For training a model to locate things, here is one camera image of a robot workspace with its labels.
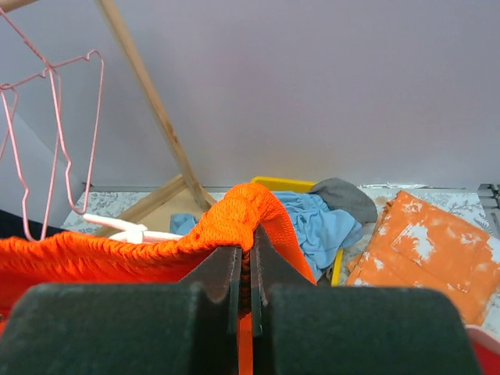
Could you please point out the orange mesh shorts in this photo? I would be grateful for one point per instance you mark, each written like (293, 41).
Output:
(71, 257)

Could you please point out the orange worn folded cloth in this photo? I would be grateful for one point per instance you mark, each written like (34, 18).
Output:
(417, 245)

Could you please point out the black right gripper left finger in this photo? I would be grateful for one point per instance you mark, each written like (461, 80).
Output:
(189, 327)

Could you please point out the pink compartment organizer box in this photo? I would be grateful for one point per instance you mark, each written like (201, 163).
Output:
(484, 338)

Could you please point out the wooden clothes rack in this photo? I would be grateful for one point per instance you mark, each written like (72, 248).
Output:
(125, 224)

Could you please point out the red cloth in organizer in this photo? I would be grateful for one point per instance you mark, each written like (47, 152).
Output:
(489, 361)

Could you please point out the grey garment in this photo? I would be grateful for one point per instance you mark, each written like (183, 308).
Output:
(339, 194)

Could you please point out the yellow plastic tray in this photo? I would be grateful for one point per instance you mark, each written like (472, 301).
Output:
(301, 186)

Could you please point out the light blue shorts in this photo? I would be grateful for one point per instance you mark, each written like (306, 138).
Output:
(320, 231)

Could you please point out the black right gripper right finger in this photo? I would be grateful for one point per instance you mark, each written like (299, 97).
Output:
(299, 328)

